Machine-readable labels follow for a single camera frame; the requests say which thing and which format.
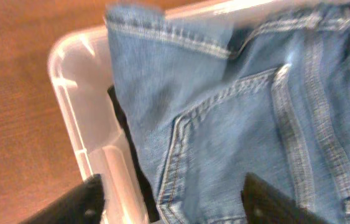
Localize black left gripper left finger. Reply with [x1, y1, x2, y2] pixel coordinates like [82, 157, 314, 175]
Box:
[23, 174, 105, 224]

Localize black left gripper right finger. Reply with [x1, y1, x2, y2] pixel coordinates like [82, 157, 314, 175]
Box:
[241, 173, 328, 224]

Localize black cloth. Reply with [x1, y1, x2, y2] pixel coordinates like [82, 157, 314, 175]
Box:
[108, 85, 160, 223]

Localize dark blue jeans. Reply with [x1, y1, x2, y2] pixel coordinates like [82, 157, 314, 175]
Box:
[106, 4, 350, 223]

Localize clear plastic storage bin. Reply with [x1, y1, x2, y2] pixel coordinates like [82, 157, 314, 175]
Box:
[48, 1, 350, 223]

